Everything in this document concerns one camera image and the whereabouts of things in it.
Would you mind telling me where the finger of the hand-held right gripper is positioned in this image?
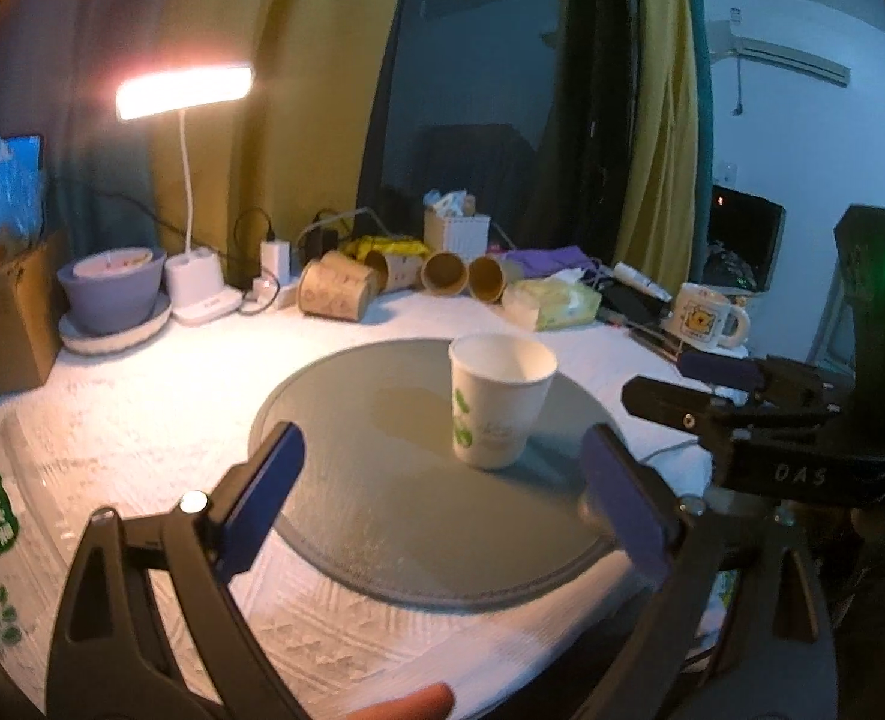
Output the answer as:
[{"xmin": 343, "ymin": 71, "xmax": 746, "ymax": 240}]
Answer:
[
  {"xmin": 620, "ymin": 373, "xmax": 743, "ymax": 440},
  {"xmin": 676, "ymin": 350, "xmax": 852, "ymax": 410}
]

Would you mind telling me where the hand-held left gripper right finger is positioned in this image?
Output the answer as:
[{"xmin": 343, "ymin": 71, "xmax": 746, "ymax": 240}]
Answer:
[{"xmin": 578, "ymin": 424, "xmax": 837, "ymax": 720}]

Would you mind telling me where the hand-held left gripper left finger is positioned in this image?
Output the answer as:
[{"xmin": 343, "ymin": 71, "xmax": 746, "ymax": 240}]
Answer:
[{"xmin": 43, "ymin": 422, "xmax": 307, "ymax": 720}]

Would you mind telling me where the white paper cup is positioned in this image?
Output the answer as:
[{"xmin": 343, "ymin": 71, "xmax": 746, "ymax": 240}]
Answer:
[{"xmin": 447, "ymin": 334, "xmax": 559, "ymax": 471}]

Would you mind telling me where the large brown paper cup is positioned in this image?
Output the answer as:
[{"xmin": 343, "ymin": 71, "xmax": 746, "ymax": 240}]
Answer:
[{"xmin": 296, "ymin": 250, "xmax": 381, "ymax": 323}]

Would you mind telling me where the person's left hand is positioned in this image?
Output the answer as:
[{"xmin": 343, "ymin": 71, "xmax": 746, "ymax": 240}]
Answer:
[{"xmin": 363, "ymin": 681, "xmax": 456, "ymax": 720}]

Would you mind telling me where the white printed mug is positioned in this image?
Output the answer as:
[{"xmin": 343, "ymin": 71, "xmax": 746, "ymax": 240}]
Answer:
[{"xmin": 669, "ymin": 281, "xmax": 752, "ymax": 352}]

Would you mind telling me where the white tube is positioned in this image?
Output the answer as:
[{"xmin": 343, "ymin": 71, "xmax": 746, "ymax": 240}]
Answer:
[{"xmin": 611, "ymin": 262, "xmax": 673, "ymax": 299}]

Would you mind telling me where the round grey mat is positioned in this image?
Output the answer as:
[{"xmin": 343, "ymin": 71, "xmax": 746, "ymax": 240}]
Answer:
[{"xmin": 248, "ymin": 338, "xmax": 627, "ymax": 614}]

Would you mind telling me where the white textured tablecloth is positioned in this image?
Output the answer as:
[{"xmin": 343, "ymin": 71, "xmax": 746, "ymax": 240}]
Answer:
[{"xmin": 0, "ymin": 277, "xmax": 728, "ymax": 720}]

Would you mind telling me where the black monitor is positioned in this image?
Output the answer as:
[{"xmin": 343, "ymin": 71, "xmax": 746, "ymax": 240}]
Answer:
[{"xmin": 704, "ymin": 183, "xmax": 787, "ymax": 292}]

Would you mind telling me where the wet wipes pack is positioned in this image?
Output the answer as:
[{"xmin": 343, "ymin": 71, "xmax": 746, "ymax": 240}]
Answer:
[{"xmin": 502, "ymin": 277, "xmax": 603, "ymax": 332}]

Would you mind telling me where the purple cloth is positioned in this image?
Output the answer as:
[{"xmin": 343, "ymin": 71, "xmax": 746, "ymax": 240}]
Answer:
[{"xmin": 496, "ymin": 244, "xmax": 597, "ymax": 282}]

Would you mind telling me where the white power strip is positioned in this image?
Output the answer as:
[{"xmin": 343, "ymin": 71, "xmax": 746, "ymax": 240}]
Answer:
[{"xmin": 249, "ymin": 275, "xmax": 302, "ymax": 310}]

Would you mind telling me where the white saucer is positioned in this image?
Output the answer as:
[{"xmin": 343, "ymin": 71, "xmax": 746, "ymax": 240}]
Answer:
[{"xmin": 57, "ymin": 292, "xmax": 173, "ymax": 357}]

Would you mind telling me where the white desk lamp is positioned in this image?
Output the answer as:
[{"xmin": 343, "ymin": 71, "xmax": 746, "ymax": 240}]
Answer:
[{"xmin": 115, "ymin": 66, "xmax": 254, "ymax": 327}]

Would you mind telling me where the white charger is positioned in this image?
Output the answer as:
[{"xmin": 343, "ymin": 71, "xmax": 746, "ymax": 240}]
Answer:
[{"xmin": 260, "ymin": 239, "xmax": 294, "ymax": 284}]

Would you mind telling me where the grey bowl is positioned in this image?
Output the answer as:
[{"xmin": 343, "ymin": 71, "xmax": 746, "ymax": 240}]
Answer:
[{"xmin": 56, "ymin": 246, "xmax": 167, "ymax": 337}]

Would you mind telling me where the black charger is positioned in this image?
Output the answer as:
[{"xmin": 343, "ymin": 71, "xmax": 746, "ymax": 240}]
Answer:
[{"xmin": 303, "ymin": 228, "xmax": 340, "ymax": 265}]

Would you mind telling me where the clear plastic bag green label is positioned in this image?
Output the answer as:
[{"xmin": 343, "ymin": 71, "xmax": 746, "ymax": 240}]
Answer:
[{"xmin": 0, "ymin": 420, "xmax": 68, "ymax": 698}]

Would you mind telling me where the white tissue box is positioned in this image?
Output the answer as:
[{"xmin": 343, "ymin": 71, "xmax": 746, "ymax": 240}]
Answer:
[{"xmin": 422, "ymin": 190, "xmax": 493, "ymax": 257}]

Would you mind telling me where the teal curtain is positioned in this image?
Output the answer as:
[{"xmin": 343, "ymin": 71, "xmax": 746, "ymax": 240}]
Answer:
[{"xmin": 678, "ymin": 0, "xmax": 715, "ymax": 271}]

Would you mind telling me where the yellow packet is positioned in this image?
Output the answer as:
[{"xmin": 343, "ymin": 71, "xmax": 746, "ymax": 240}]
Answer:
[{"xmin": 343, "ymin": 235, "xmax": 432, "ymax": 259}]

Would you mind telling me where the cardboard box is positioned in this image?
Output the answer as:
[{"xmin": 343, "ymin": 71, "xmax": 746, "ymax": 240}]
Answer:
[{"xmin": 0, "ymin": 229, "xmax": 68, "ymax": 402}]

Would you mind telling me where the white air conditioner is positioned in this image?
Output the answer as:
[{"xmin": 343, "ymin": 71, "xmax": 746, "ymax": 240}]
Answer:
[{"xmin": 710, "ymin": 9, "xmax": 853, "ymax": 89}]

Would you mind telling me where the yellow curtain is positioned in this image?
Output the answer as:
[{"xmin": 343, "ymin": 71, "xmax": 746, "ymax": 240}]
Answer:
[{"xmin": 146, "ymin": 0, "xmax": 713, "ymax": 293}]

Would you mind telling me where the blue plastic bag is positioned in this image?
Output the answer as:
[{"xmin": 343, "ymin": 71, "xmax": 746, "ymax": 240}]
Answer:
[{"xmin": 0, "ymin": 131, "xmax": 46, "ymax": 248}]

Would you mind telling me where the black cable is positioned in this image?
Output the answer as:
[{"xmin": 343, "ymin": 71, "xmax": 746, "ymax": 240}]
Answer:
[{"xmin": 52, "ymin": 178, "xmax": 278, "ymax": 293}]

